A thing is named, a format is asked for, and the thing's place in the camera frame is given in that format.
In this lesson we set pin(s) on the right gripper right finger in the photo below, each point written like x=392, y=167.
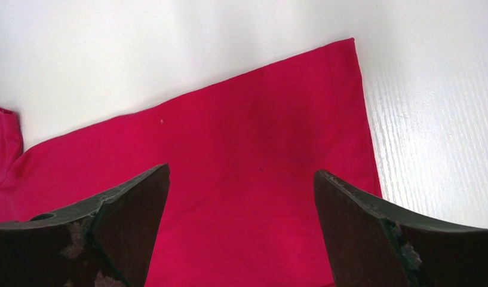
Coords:
x=373, y=242

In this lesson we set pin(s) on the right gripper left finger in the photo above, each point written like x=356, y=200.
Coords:
x=105, y=240

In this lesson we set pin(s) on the red t shirt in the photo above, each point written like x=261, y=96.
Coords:
x=242, y=156

